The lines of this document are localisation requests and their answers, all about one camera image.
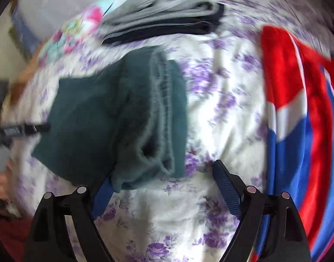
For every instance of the grey folded pants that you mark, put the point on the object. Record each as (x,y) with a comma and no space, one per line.
(161,8)

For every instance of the dark red cloth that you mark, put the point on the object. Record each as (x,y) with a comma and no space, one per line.
(8,237)

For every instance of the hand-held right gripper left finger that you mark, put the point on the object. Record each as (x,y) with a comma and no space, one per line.
(101,199)

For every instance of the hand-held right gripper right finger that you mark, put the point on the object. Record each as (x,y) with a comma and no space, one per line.
(227,188)

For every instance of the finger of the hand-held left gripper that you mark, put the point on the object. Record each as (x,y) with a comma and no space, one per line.
(27,129)

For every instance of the dark navy folded pants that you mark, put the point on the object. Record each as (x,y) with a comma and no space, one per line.
(169,30)

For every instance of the brown wooden furniture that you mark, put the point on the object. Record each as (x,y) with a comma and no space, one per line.
(22,87)

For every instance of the dark green pants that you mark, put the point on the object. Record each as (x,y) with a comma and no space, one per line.
(101,114)

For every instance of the purple floral bedspread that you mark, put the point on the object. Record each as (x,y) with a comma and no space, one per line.
(216,109)

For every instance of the colourful floral pillow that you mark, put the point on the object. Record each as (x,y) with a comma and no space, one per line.
(82,24)

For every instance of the red pants blue white stripes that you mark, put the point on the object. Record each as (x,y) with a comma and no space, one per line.
(289,92)

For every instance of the person's left hand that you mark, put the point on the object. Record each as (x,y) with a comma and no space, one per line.
(4,182)

